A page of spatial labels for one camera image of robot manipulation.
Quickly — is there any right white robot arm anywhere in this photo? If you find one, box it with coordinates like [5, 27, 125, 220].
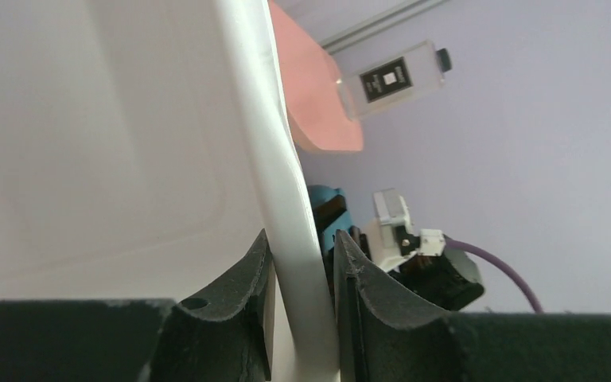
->
[389, 248, 485, 311]

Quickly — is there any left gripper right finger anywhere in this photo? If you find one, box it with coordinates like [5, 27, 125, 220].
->
[333, 231, 611, 381]

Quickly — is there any teal round bucket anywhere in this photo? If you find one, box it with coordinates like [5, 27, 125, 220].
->
[307, 185, 355, 256]

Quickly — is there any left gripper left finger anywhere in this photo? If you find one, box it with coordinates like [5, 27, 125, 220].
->
[0, 232, 275, 381]

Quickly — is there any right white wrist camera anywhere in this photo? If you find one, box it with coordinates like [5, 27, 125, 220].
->
[362, 189, 446, 272]

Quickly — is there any clear glass vase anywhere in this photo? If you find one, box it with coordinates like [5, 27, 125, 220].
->
[337, 40, 453, 121]

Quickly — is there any white plastic tub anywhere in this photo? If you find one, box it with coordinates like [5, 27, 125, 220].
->
[0, 1, 340, 381]

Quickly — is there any pink three-tier shelf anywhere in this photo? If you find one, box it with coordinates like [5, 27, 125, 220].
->
[267, 1, 364, 153]

